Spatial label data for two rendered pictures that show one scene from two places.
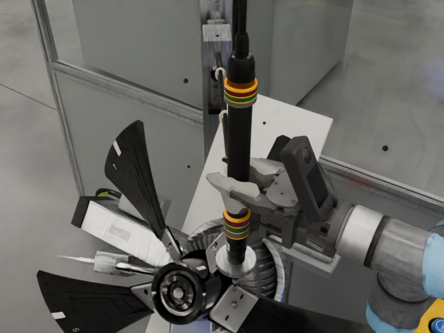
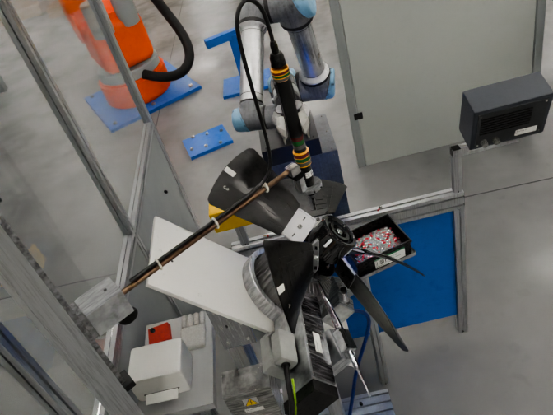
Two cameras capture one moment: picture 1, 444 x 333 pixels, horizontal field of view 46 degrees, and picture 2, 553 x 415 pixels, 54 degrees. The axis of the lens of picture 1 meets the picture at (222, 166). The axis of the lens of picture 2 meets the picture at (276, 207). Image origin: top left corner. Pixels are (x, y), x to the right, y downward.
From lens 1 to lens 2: 1.58 m
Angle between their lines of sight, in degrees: 81
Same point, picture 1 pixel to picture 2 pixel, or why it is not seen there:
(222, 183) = (306, 120)
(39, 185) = not seen: outside the picture
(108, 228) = (320, 354)
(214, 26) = (85, 305)
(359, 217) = not seen: hidden behind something
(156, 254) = (313, 310)
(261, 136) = (182, 263)
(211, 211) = (250, 306)
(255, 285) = not seen: hidden behind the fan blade
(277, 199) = (299, 104)
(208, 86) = (109, 379)
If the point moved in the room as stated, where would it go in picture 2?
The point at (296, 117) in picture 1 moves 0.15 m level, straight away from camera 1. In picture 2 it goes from (160, 238) to (109, 264)
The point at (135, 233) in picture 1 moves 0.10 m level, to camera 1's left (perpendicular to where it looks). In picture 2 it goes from (310, 327) to (336, 350)
